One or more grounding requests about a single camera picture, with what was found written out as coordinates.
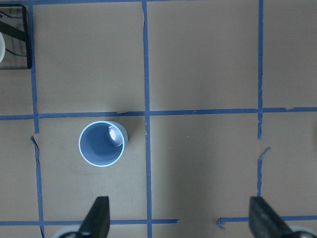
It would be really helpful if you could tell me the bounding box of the black wire cup rack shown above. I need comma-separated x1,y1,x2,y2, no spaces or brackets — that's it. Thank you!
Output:
0,3,32,70

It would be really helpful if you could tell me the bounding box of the light blue plastic cup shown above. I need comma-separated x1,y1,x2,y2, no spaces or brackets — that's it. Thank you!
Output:
78,121,128,167

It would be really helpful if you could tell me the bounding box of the white mug on rack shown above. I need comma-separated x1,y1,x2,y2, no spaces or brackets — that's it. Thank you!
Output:
0,33,5,62

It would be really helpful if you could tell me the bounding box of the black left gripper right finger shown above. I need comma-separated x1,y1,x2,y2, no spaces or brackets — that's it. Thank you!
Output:
249,196,293,238

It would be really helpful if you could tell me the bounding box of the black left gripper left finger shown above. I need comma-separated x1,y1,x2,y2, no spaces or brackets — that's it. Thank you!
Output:
77,196,110,238

